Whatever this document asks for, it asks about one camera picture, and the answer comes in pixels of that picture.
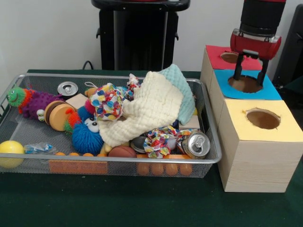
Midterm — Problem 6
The blue spiky rubber ball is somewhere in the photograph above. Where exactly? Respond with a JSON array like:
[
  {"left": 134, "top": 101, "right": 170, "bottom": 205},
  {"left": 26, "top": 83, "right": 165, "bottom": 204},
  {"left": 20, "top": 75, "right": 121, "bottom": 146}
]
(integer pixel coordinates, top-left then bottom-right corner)
[{"left": 71, "top": 117, "right": 105, "bottom": 156}]

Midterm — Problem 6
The black stand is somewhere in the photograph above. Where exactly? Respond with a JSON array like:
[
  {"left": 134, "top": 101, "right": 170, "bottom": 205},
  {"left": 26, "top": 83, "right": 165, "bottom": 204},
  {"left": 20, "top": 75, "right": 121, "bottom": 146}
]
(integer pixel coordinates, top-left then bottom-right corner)
[{"left": 272, "top": 3, "right": 303, "bottom": 83}]

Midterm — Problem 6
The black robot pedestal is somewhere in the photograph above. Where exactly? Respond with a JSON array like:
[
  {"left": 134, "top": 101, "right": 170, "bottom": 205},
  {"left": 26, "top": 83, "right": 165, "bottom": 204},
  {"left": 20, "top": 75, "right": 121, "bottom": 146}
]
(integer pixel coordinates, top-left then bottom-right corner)
[{"left": 91, "top": 0, "right": 191, "bottom": 71}]

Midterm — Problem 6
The shallow silver mesh bin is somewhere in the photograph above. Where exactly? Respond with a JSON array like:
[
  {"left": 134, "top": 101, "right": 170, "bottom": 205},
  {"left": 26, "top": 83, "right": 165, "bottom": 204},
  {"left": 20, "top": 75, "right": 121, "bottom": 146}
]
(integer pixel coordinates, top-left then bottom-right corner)
[{"left": 0, "top": 73, "right": 223, "bottom": 178}]

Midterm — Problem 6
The crushed clear plastic bottle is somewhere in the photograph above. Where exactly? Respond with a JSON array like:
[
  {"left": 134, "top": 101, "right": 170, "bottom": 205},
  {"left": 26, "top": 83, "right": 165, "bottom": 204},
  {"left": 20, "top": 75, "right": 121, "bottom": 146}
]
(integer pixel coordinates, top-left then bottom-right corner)
[{"left": 23, "top": 141, "right": 57, "bottom": 155}]

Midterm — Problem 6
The wooden box with three holes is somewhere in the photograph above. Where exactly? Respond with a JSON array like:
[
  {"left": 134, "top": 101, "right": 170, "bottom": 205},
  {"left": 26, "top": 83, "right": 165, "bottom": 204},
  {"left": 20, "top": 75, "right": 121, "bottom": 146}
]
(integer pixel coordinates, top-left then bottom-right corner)
[{"left": 200, "top": 45, "right": 303, "bottom": 193}]

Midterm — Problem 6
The purple spiky ball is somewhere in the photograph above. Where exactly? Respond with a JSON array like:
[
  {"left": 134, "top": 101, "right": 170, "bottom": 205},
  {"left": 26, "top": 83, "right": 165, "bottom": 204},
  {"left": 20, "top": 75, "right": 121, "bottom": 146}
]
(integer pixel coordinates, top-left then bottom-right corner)
[{"left": 22, "top": 91, "right": 64, "bottom": 120}]

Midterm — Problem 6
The tan brown toy burger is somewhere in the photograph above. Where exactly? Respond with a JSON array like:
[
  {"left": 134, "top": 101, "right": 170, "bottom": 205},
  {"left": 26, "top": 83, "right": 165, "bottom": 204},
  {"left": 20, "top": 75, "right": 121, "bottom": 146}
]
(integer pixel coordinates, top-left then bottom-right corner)
[{"left": 44, "top": 100, "right": 76, "bottom": 132}]

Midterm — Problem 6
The cream waffle cloth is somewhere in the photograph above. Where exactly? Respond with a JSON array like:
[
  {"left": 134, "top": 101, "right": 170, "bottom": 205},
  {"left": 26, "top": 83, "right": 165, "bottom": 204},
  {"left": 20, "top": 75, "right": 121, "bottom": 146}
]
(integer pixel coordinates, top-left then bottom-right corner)
[{"left": 98, "top": 70, "right": 184, "bottom": 147}]

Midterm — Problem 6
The yellow ball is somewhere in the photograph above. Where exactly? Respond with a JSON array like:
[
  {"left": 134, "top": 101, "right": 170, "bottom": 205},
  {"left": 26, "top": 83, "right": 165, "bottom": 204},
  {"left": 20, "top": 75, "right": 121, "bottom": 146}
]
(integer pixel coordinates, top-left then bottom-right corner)
[{"left": 0, "top": 140, "right": 25, "bottom": 168}]

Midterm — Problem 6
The dark green table cloth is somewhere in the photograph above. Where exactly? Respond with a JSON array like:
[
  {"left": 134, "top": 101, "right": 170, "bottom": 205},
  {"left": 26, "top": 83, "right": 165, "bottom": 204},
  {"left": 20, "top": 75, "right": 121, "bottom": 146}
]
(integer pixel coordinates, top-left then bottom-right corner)
[
  {"left": 0, "top": 68, "right": 303, "bottom": 227},
  {"left": 281, "top": 78, "right": 303, "bottom": 114}
]

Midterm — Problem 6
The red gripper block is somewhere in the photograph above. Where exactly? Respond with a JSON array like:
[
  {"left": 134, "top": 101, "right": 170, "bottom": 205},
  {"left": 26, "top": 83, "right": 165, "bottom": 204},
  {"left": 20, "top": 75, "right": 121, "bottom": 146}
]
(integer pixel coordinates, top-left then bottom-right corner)
[{"left": 230, "top": 28, "right": 282, "bottom": 87}]

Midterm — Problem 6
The crushed metal can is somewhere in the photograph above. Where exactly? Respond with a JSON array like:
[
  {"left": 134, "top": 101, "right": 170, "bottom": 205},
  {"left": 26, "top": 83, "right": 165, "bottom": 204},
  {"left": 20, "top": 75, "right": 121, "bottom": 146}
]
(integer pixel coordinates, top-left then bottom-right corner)
[{"left": 182, "top": 131, "right": 211, "bottom": 159}]

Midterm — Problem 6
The mint green waffle cloth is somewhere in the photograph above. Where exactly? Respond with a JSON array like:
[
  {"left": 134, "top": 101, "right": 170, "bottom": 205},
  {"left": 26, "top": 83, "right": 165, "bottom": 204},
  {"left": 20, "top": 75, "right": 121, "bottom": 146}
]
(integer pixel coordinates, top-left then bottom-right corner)
[{"left": 159, "top": 63, "right": 196, "bottom": 125}]

